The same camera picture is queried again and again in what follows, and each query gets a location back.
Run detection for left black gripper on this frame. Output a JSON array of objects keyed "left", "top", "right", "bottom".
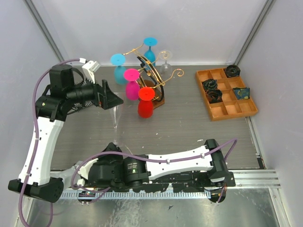
[{"left": 67, "top": 73, "right": 124, "bottom": 109}]

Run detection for black rolled tie rear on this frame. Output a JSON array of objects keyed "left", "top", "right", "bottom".
[{"left": 224, "top": 65, "right": 241, "bottom": 78}]

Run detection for blue patterned folded tie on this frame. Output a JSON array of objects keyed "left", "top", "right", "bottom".
[{"left": 232, "top": 87, "right": 250, "bottom": 100}]

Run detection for red wine glass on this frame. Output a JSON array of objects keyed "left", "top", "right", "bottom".
[{"left": 138, "top": 87, "right": 155, "bottom": 118}]

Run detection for blue wine glass rear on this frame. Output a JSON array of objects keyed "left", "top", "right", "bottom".
[{"left": 143, "top": 37, "right": 158, "bottom": 66}]

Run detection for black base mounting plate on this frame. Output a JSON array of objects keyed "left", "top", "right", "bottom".
[{"left": 92, "top": 171, "right": 236, "bottom": 193}]

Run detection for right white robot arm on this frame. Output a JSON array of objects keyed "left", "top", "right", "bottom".
[{"left": 64, "top": 139, "right": 231, "bottom": 193}]

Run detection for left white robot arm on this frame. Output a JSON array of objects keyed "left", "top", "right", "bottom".
[{"left": 8, "top": 61, "right": 123, "bottom": 203}]

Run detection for dark rolled tie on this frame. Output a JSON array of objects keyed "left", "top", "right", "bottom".
[
  {"left": 206, "top": 89, "right": 223, "bottom": 104},
  {"left": 202, "top": 79, "right": 218, "bottom": 91}
]

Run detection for wooden compartment tray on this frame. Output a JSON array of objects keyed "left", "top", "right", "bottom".
[{"left": 195, "top": 68, "right": 258, "bottom": 121}]

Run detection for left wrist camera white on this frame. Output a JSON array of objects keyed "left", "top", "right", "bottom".
[{"left": 79, "top": 58, "right": 100, "bottom": 84}]

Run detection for clear wine glass rear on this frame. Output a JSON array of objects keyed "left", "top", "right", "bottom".
[{"left": 160, "top": 50, "right": 173, "bottom": 76}]

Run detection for dark rolled tie left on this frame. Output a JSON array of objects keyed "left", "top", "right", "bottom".
[{"left": 202, "top": 79, "right": 218, "bottom": 91}]

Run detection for pink wine glass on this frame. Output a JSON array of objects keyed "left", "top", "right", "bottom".
[{"left": 124, "top": 69, "right": 140, "bottom": 101}]

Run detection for light blue wine glass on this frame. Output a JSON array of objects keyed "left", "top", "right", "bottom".
[{"left": 110, "top": 53, "right": 127, "bottom": 85}]

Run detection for gold wire wine glass rack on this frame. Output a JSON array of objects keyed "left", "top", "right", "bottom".
[{"left": 122, "top": 43, "right": 184, "bottom": 109}]

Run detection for white slotted cable duct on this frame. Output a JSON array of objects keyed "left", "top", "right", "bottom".
[{"left": 60, "top": 189, "right": 211, "bottom": 200}]

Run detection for dark rolled tie right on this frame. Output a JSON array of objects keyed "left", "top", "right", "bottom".
[{"left": 206, "top": 89, "right": 223, "bottom": 104}]

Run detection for clear wine glass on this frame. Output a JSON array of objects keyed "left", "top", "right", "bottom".
[
  {"left": 160, "top": 50, "right": 173, "bottom": 76},
  {"left": 110, "top": 104, "right": 133, "bottom": 155}
]

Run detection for clear wine glass front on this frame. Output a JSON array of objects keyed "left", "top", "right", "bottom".
[{"left": 110, "top": 104, "right": 133, "bottom": 155}]

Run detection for striped black white cloth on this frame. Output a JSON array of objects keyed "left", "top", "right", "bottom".
[{"left": 70, "top": 79, "right": 93, "bottom": 114}]

